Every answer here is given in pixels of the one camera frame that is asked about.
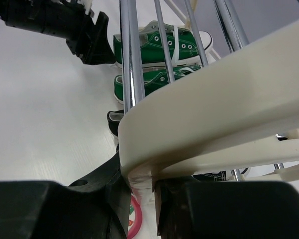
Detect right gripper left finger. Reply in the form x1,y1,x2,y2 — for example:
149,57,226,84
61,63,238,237
0,154,131,239

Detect black sneaker right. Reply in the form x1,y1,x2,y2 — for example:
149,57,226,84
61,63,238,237
193,171,228,182

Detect pink flip-flop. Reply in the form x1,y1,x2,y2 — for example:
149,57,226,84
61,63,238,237
127,195,143,239

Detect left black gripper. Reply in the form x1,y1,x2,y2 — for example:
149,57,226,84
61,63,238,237
0,0,115,65

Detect black sneaker left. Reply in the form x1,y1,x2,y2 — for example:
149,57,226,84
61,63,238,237
107,110,124,138

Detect cream shoe rack chrome bars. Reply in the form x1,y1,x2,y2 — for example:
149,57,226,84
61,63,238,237
117,0,299,206

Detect black sneaker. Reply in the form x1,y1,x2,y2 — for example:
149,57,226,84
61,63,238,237
107,110,124,138
193,171,228,182

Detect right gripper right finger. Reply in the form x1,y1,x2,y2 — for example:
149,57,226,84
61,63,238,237
155,179,299,239

